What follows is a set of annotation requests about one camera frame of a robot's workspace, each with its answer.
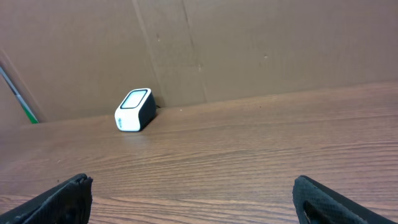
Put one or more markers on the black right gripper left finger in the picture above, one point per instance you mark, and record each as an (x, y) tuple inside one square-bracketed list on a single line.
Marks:
[(68, 202)]

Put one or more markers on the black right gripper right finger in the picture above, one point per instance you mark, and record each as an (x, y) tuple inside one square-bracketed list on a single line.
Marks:
[(317, 204)]

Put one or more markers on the white barcode scanner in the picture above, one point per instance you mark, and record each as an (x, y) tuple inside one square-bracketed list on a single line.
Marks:
[(136, 111)]

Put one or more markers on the green and white pole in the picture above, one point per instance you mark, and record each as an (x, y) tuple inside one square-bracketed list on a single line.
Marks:
[(33, 119)]

